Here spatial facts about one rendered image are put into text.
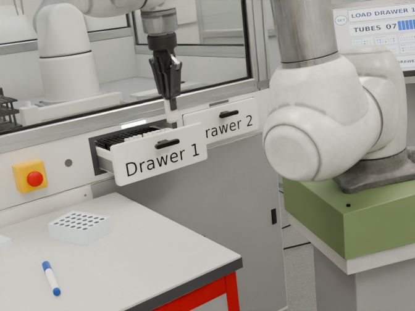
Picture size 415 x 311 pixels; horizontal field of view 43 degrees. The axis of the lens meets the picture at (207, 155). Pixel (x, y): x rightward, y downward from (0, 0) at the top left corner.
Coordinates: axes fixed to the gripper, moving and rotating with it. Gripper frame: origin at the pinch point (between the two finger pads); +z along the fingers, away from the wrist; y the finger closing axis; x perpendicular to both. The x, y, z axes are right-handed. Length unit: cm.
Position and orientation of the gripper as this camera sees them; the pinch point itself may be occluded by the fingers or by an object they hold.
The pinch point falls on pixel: (171, 109)
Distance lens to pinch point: 143.6
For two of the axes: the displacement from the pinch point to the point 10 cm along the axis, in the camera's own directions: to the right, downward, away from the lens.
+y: -5.9, -2.3, 7.7
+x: -8.0, 2.9, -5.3
